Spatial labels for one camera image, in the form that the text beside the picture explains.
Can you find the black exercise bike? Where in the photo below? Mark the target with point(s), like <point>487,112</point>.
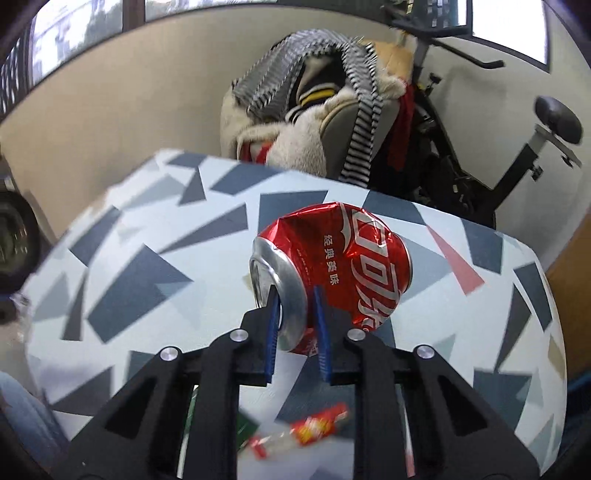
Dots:
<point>461,161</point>

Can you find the black lattice window screen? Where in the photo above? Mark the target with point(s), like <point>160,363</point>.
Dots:
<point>438,11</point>

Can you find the window pane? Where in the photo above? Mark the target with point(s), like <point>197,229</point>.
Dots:
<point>78,34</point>
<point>207,4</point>
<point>512,27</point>

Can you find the black sweater with yellow stripe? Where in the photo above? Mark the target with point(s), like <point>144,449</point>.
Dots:
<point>316,87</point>

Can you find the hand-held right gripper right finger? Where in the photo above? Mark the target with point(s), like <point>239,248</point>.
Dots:
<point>323,341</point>

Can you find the crushed red soda can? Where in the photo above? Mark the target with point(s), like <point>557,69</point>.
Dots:
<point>355,258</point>

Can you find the red clear candy wrapper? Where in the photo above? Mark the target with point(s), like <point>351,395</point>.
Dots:
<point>304,427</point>

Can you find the black white striped garment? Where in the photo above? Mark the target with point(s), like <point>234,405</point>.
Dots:
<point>277,69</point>

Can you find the person's leg in jeans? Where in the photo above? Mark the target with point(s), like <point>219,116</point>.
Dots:
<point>27,415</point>

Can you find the geometric patterned table cover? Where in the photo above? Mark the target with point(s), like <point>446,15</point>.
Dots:
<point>138,277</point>

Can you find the red cloth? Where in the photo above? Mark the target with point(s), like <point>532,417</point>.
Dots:
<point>401,129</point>

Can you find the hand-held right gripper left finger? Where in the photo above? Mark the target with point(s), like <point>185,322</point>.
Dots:
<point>273,341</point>

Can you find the green wrapper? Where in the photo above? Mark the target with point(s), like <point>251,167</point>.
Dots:
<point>244,424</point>

